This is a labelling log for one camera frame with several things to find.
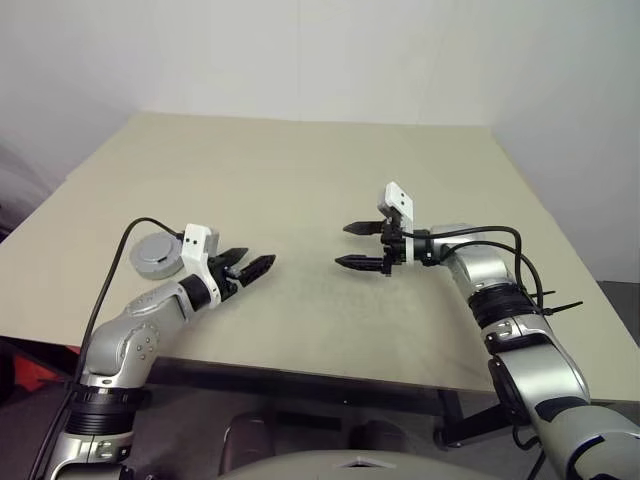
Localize black table frame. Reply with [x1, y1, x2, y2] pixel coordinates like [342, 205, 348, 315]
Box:
[0, 335, 502, 449]

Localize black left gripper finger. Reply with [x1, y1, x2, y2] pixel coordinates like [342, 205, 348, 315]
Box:
[214, 246, 250, 265]
[239, 253, 278, 288]

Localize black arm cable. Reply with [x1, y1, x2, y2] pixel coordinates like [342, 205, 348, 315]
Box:
[428, 224, 547, 480]
[27, 216, 185, 480]

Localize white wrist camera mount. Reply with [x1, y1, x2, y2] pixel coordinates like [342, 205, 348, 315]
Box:
[179, 223, 224, 306]
[377, 182, 417, 266]

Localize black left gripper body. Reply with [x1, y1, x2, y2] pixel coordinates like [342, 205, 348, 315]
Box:
[210, 252, 247, 302]

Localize dark grey rounded shape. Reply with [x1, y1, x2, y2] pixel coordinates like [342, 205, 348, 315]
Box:
[221, 412, 277, 462]

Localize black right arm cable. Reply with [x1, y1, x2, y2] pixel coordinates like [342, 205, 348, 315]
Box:
[428, 224, 547, 480]

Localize grey robot torso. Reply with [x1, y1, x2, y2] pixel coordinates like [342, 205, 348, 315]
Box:
[214, 447, 437, 480]

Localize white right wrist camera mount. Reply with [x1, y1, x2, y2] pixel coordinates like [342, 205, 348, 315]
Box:
[377, 182, 417, 266]

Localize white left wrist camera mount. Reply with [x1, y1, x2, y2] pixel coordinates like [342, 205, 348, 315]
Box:
[179, 223, 224, 306]

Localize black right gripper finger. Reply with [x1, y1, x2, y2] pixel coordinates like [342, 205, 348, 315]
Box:
[342, 219, 386, 237]
[333, 253, 389, 274]

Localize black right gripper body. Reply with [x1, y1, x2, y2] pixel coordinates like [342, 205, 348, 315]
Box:
[378, 213, 409, 276]

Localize round silver metal part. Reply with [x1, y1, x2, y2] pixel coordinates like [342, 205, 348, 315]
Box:
[128, 232, 184, 282]

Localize grey draped cover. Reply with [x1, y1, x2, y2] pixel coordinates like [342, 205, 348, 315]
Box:
[0, 138, 67, 242]

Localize red object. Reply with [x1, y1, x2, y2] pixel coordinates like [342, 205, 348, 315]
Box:
[12, 351, 77, 390]

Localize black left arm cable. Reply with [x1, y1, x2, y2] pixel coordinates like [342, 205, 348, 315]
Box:
[27, 216, 185, 480]

